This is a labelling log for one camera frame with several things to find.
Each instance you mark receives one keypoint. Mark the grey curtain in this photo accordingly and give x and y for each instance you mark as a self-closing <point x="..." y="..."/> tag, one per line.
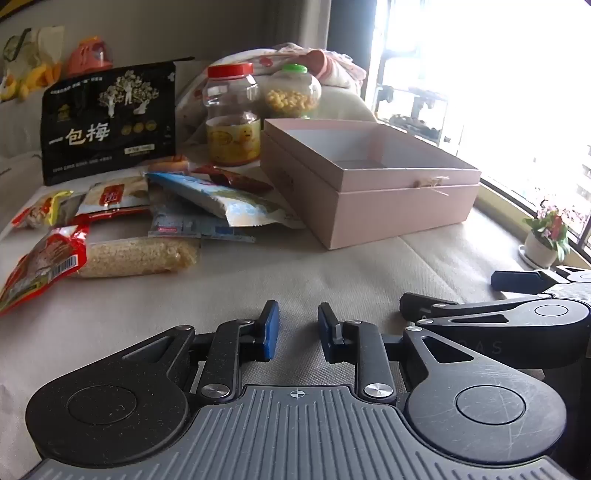
<point x="314" y="23"/>

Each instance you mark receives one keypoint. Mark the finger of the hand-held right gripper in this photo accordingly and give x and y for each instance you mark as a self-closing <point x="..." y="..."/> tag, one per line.
<point x="427" y="307"/>
<point x="515" y="281"/>

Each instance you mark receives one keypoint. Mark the blue white snack packet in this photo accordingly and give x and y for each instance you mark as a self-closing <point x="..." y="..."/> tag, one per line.
<point x="217" y="201"/>

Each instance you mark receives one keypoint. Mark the clear beige crisp packet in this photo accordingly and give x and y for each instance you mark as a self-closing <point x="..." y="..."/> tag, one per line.
<point x="138" y="256"/>

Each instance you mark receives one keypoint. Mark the red barcode snack packet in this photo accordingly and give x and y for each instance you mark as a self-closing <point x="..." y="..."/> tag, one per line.
<point x="44" y="267"/>

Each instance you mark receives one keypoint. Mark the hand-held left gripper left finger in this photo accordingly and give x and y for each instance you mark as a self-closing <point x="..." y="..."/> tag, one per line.
<point x="270" y="330"/>

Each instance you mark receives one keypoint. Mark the white red label packet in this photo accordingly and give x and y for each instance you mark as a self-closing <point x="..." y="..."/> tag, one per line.
<point x="113" y="196"/>

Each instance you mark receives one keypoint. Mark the balcony metal rack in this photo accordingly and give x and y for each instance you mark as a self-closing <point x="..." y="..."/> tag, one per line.
<point x="411" y="108"/>

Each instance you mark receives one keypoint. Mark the orange toy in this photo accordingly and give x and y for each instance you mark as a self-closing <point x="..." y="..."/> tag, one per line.
<point x="90" y="55"/>

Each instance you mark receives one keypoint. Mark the red lid plastic jar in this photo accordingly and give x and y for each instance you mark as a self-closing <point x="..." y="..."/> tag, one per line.
<point x="231" y="134"/>

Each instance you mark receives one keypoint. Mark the red yellow snack packet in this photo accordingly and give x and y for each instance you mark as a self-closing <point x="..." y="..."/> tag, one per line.
<point x="39" y="210"/>

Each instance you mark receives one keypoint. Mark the yellow green plush toy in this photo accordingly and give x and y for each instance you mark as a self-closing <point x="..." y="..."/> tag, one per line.
<point x="27" y="64"/>

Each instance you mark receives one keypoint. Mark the pink cardboard box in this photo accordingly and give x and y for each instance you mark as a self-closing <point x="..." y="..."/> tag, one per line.
<point x="397" y="212"/>

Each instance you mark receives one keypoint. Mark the pink printed blanket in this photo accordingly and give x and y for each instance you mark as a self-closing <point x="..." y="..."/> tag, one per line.
<point x="332" y="64"/>

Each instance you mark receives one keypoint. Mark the large black snack bag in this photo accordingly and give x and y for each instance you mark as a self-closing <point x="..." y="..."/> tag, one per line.
<point x="111" y="120"/>

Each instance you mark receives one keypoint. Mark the clear blue snack packet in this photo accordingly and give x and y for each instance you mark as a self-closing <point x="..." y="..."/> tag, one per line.
<point x="184" y="228"/>

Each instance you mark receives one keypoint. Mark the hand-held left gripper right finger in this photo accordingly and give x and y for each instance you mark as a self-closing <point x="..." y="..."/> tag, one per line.
<point x="327" y="334"/>

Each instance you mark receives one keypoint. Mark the green candy dispenser jar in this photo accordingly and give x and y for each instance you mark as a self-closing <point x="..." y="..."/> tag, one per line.
<point x="291" y="94"/>

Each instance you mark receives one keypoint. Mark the potted pink flower plant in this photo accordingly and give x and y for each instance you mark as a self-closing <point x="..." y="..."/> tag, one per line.
<point x="549" y="230"/>

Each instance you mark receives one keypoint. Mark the brown red snack packet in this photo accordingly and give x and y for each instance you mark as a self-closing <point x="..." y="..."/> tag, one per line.
<point x="238" y="180"/>

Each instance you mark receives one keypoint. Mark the orange snack packet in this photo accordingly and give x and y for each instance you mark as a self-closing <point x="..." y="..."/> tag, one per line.
<point x="168" y="164"/>

